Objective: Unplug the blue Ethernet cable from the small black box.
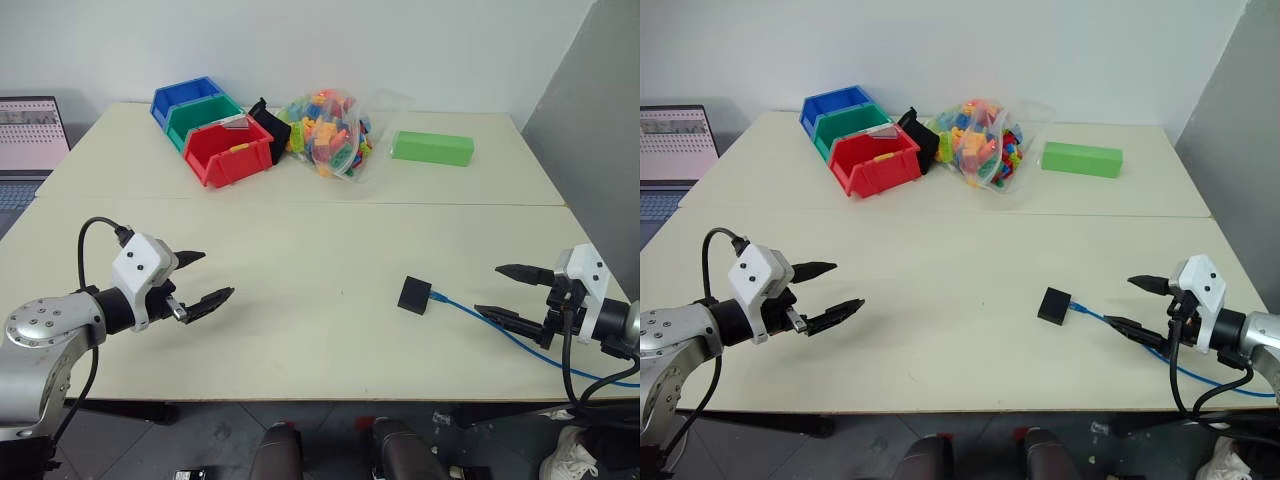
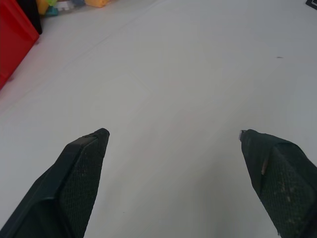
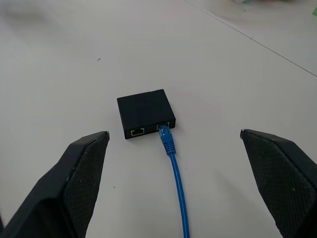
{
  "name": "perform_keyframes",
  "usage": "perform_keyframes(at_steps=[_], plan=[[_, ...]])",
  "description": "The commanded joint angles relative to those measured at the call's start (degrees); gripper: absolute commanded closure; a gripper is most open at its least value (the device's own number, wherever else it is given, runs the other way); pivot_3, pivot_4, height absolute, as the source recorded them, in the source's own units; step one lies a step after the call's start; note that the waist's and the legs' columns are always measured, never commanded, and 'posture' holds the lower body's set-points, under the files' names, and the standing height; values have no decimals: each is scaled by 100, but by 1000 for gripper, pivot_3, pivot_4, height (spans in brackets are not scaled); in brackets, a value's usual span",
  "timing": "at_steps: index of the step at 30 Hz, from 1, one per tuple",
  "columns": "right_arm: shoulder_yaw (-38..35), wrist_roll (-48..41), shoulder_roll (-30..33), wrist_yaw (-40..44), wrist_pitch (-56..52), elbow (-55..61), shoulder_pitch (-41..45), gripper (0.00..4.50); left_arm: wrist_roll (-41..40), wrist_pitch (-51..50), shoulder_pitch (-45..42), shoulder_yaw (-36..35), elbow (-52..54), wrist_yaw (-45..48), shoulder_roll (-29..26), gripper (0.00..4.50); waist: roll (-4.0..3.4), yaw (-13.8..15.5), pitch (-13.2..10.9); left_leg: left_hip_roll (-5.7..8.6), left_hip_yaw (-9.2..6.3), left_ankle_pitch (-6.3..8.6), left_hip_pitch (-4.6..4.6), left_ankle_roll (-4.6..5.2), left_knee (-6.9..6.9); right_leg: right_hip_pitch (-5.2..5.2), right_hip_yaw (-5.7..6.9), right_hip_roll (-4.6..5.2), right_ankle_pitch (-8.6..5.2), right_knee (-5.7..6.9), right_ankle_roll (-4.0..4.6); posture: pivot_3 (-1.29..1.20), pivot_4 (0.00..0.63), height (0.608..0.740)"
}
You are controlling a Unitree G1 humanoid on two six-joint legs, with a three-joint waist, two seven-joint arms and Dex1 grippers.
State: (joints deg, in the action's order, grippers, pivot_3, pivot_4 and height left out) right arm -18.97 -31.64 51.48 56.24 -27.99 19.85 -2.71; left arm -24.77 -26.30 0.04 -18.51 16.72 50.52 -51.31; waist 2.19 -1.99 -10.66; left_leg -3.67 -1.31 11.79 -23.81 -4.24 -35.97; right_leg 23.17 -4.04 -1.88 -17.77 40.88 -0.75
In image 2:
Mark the black plastic bin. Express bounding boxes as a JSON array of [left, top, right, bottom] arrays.
[[16, 0, 43, 35]]

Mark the white toy block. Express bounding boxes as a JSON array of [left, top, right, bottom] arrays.
[[55, 1, 75, 12]]

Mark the red plastic bin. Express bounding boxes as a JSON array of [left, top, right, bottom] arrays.
[[0, 0, 40, 90]]

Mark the orange toy block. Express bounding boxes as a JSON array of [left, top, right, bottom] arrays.
[[85, 0, 109, 7]]

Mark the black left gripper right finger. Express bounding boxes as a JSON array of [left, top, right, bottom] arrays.
[[238, 128, 317, 238]]

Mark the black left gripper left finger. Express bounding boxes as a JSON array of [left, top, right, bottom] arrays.
[[0, 127, 110, 238]]

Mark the teal toy block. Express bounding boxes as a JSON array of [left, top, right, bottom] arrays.
[[44, 5, 60, 17]]

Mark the yellow toy block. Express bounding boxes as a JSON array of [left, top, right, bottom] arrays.
[[36, 0, 50, 15]]

